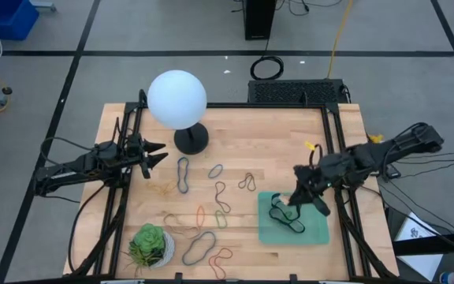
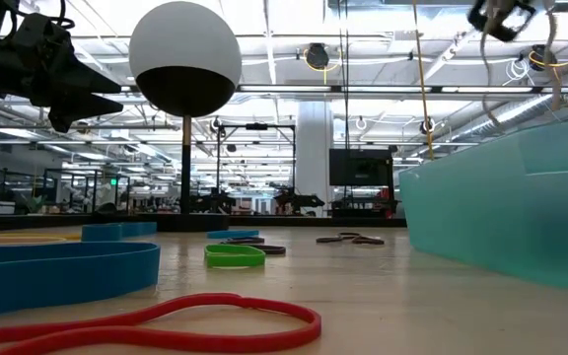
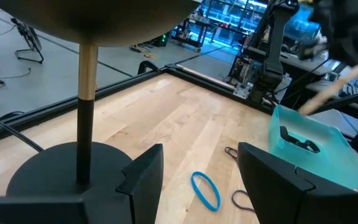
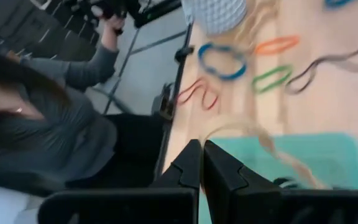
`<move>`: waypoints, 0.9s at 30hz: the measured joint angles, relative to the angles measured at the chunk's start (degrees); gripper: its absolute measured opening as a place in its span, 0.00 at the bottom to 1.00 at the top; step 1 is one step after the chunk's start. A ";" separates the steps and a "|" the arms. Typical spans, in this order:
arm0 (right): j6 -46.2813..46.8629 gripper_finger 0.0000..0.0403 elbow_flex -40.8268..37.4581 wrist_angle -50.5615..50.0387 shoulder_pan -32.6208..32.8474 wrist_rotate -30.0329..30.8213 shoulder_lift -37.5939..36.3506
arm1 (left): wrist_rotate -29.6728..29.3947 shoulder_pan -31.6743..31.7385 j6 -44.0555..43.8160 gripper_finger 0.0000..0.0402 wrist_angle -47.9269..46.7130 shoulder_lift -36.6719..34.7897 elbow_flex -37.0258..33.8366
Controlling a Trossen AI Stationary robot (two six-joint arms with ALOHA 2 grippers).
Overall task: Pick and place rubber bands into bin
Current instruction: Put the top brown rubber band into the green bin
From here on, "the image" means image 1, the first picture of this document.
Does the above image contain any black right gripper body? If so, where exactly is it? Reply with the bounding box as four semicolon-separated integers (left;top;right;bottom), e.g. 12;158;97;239
294;155;344;217

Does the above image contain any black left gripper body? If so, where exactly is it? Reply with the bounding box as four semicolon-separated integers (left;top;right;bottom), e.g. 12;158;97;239
120;133;151;180

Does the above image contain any wide blue rubber band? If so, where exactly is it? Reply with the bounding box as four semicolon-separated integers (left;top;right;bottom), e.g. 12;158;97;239
181;230;217;267

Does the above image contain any green succulent in white pot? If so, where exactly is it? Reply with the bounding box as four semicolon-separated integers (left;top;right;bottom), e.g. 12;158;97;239
126;222;177;277

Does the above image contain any red rubber band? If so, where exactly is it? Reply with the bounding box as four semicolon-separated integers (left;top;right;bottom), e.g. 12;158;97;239
207;247;234;280

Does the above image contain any black flat bar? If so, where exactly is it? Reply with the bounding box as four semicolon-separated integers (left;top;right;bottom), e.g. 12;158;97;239
391;230;454;257

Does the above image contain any black perforated metal box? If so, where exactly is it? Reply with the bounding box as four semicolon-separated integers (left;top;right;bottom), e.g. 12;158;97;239
247;78;348;105

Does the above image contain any orange rubber band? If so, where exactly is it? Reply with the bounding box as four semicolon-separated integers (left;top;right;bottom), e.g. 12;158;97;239
195;204;207;230

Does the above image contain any blue plastic crate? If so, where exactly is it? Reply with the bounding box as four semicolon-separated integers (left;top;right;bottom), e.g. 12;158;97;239
0;0;40;41

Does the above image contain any yellow rubber band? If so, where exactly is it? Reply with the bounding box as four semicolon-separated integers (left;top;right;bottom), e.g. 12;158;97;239
147;180;178;196

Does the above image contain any black rubber band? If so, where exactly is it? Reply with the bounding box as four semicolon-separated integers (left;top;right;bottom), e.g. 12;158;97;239
270;192;291;210
268;207;291;222
277;215;307;234

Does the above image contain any white cardboard box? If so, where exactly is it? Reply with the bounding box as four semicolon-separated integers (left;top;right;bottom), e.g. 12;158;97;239
393;211;445;282

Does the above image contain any black frame cable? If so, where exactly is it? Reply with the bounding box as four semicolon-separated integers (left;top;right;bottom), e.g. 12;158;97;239
67;183;108;273

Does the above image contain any thin tan rubber band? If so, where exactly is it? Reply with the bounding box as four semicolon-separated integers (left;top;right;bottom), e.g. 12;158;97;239
162;212;201;239

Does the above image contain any translucent teal plastic bin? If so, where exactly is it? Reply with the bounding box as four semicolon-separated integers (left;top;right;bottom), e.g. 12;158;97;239
257;191;330;245

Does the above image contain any black computer tower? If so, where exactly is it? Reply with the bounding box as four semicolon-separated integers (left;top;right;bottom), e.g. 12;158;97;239
244;0;277;41

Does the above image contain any yellow hanging cable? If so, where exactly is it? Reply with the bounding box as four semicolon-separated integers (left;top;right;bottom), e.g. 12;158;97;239
326;0;355;79

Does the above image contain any black cable tangle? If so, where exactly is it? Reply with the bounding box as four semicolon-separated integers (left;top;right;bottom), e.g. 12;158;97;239
276;0;344;17

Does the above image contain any dark blue rubber band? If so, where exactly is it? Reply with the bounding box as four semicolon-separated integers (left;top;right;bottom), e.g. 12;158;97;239
177;156;190;195

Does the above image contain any brown rubber band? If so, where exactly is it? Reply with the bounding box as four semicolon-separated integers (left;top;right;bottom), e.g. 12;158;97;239
237;172;257;192

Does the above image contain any small blue rubber band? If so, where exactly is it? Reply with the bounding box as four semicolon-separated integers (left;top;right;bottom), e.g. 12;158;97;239
207;163;224;179

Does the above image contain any thin dark rubber band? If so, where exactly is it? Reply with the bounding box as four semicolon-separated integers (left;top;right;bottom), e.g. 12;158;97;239
214;181;232;215

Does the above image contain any white globe lamp black base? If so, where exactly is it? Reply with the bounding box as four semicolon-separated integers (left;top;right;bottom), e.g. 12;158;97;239
147;69;210;155

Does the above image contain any coiled black cable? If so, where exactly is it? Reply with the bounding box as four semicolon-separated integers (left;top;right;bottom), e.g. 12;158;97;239
249;55;285;81

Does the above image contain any small green rubber band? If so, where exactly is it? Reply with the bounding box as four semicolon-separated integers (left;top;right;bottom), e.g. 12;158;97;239
214;210;229;230

